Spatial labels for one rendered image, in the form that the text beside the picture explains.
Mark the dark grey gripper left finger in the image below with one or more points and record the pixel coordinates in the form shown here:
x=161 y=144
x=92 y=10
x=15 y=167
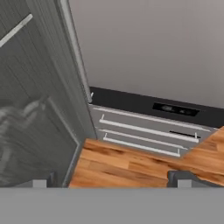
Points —
x=52 y=179

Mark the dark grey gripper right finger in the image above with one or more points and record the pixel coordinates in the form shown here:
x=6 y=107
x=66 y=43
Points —
x=172 y=178

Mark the grey fridge door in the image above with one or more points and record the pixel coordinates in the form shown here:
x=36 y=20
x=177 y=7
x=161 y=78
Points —
x=35 y=67

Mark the grey oven drawer front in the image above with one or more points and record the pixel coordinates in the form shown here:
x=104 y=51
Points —
x=140 y=141

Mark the grey oven door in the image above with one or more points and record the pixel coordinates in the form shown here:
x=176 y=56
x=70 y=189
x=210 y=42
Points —
x=137 y=123

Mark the black oven control panel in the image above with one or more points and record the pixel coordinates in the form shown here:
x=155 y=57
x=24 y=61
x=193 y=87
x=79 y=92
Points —
x=131 y=102

